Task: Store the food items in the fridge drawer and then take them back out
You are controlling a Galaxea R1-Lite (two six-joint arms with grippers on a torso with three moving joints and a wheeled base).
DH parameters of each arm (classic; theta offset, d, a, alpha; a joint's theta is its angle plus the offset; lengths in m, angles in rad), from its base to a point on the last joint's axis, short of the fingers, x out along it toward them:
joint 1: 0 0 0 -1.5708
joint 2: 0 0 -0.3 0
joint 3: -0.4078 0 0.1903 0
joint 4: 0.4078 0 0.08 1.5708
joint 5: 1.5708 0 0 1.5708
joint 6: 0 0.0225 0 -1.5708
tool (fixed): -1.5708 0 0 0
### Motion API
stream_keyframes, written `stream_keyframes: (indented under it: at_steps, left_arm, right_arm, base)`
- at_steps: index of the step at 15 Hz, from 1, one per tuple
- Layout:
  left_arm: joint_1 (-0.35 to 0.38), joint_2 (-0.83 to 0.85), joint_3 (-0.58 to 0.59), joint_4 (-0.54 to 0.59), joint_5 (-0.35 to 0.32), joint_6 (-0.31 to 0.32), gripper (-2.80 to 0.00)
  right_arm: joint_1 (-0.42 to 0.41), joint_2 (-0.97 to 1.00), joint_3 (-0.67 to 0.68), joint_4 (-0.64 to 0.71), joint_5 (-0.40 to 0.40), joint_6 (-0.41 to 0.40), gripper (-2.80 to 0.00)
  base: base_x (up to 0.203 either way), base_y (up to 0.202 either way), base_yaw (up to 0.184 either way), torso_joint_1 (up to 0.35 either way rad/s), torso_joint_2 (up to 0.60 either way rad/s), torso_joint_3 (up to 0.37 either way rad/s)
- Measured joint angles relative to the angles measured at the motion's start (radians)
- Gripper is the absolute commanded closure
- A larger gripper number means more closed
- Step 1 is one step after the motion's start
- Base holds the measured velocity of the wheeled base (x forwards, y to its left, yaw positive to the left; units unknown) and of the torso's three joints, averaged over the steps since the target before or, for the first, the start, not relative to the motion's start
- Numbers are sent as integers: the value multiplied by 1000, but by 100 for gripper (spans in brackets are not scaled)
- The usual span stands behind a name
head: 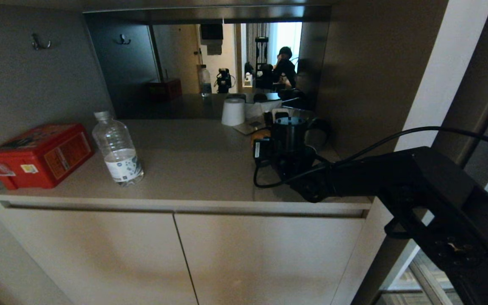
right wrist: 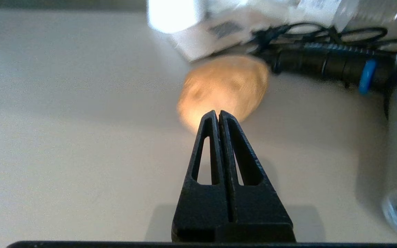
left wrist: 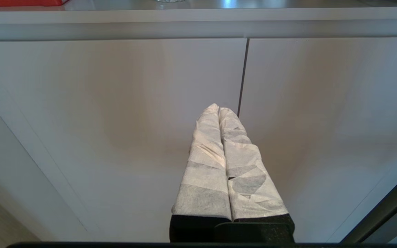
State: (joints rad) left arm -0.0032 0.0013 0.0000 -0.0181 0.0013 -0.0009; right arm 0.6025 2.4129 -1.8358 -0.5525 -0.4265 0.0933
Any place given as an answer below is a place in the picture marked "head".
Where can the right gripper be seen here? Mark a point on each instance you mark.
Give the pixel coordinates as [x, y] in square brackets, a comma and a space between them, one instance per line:
[284, 159]

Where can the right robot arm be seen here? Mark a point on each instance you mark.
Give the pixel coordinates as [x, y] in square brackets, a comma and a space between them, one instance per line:
[417, 182]

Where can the black kettle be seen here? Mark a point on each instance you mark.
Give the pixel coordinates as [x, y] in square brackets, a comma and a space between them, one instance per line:
[289, 131]

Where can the orange round item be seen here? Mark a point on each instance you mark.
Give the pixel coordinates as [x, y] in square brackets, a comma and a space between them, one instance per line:
[260, 135]

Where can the flat serving tray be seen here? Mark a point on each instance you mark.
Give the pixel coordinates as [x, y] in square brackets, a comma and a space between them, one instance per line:
[250, 126]

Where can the white paper cup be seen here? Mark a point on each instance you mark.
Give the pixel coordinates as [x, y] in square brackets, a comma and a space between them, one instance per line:
[233, 112]

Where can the beige cabinet door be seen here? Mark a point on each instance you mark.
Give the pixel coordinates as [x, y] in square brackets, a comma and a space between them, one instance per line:
[100, 258]
[265, 258]

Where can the clear plastic water bottle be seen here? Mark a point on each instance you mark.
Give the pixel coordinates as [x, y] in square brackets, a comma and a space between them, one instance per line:
[119, 152]

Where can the red rectangular box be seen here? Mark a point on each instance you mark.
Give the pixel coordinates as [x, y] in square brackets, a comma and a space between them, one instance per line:
[40, 154]

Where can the wall mirror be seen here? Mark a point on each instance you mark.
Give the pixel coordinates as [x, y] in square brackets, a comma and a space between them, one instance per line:
[176, 76]

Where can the metal wall hook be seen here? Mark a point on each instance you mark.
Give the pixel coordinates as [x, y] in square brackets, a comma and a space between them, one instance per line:
[40, 43]

